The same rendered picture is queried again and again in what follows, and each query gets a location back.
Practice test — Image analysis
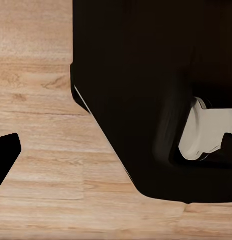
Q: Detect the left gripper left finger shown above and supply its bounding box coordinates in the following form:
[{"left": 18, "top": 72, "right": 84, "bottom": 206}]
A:
[{"left": 0, "top": 133, "right": 21, "bottom": 185}]

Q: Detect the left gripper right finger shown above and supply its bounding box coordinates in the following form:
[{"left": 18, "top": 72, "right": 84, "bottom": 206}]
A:
[{"left": 220, "top": 133, "right": 232, "bottom": 167}]

